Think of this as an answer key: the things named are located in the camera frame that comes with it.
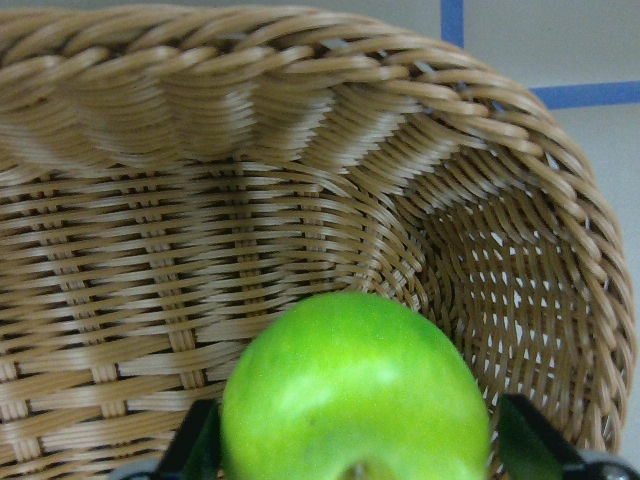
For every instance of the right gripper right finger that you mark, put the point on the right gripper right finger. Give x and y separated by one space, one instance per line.
529 445

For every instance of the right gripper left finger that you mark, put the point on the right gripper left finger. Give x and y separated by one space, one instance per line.
195 450

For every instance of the green apple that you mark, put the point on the green apple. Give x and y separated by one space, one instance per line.
351 385

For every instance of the brown wicker basket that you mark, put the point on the brown wicker basket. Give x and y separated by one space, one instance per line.
174 178

